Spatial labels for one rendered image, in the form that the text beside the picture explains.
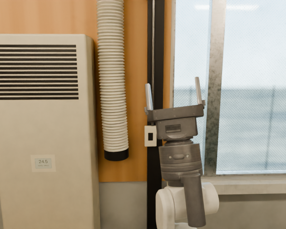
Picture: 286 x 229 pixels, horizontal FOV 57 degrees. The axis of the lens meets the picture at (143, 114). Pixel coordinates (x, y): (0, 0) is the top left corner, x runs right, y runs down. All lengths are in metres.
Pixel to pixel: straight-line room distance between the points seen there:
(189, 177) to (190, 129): 0.10
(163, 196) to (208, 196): 0.09
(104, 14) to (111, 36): 0.12
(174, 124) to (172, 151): 0.06
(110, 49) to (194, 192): 1.12
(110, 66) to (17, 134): 0.62
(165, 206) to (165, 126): 0.16
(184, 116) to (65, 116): 0.99
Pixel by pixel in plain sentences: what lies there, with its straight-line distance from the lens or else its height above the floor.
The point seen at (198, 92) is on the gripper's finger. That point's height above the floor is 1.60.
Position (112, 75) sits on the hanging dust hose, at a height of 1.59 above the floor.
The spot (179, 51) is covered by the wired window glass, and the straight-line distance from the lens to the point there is 1.78.
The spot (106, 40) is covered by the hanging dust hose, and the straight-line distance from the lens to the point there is 1.51.
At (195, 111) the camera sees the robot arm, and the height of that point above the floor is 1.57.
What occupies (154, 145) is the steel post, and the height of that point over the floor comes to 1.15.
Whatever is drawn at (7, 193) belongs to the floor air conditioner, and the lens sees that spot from 1.72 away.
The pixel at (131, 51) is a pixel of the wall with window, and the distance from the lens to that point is 1.67.
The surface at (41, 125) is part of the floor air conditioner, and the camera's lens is 1.51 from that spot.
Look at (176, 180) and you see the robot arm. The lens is 0.55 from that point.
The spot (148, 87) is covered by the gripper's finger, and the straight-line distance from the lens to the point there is 0.58.
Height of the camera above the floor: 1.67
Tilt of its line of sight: 12 degrees down
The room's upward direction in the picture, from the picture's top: straight up
